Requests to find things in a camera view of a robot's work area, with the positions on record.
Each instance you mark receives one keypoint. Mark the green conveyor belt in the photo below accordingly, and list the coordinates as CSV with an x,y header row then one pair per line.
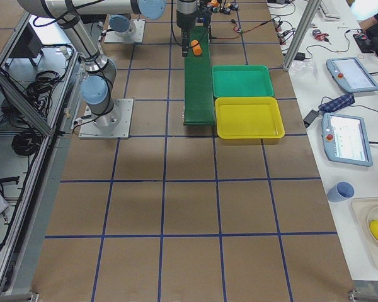
x,y
198,90

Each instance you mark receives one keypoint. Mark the green plastic tray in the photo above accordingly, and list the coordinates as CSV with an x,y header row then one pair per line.
x,y
241,81

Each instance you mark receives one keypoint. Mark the small controller circuit board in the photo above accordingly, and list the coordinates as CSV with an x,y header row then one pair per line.
x,y
238,29

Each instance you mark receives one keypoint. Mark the black power adapter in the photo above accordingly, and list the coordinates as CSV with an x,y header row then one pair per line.
x,y
310,117

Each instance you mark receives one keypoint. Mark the plain orange cylinder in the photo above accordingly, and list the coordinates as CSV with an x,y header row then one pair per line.
x,y
196,47

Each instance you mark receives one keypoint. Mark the yellow push button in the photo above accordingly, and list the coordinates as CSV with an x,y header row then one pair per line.
x,y
230,8

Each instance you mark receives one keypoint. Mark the aluminium frame post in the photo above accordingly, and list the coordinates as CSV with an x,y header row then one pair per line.
x,y
304,23

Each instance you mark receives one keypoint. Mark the blue teach pendant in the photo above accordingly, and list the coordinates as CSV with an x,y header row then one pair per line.
x,y
345,139
351,75

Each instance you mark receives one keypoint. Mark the beige tray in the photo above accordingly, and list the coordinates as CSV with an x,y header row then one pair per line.
x,y
366,213

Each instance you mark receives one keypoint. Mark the near blue teach pendant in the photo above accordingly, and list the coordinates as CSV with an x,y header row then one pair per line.
x,y
345,139

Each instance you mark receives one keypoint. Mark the blue checkered pouch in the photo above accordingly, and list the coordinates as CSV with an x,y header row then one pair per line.
x,y
330,105

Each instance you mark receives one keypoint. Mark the far blue teach pendant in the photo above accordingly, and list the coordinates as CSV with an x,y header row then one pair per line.
x,y
351,75

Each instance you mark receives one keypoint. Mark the yellow plastic tray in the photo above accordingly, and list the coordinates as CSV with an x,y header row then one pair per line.
x,y
248,118

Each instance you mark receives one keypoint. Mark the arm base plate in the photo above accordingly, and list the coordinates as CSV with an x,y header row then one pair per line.
x,y
133,34
115,124

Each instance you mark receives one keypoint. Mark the labelled orange cylinder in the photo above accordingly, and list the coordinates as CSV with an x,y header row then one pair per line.
x,y
213,3

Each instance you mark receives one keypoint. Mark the clear plastic bag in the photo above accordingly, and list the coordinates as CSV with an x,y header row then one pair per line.
x,y
303,68

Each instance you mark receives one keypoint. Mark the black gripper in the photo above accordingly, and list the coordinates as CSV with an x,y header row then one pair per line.
x,y
185,19

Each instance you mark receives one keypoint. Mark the blue plastic cup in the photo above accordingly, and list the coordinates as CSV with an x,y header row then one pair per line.
x,y
340,192

